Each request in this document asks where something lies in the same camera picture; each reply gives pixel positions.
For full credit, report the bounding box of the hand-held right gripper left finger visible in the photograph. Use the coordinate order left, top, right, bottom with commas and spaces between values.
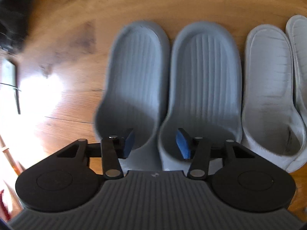
56, 128, 136, 179

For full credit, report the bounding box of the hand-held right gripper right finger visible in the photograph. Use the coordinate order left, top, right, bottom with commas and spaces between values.
175, 127, 256, 180

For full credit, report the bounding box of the dark grey rubber slide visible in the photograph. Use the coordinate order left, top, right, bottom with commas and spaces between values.
158, 21, 243, 172
94, 20, 171, 171

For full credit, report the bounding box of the light grey open-toe slipper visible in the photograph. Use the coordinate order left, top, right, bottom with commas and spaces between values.
241, 24, 307, 173
285, 14, 307, 116

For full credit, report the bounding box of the white flat scale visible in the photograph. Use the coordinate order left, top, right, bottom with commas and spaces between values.
0, 58, 22, 115

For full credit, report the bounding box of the thin white cable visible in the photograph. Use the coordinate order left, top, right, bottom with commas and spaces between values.
0, 82, 22, 92

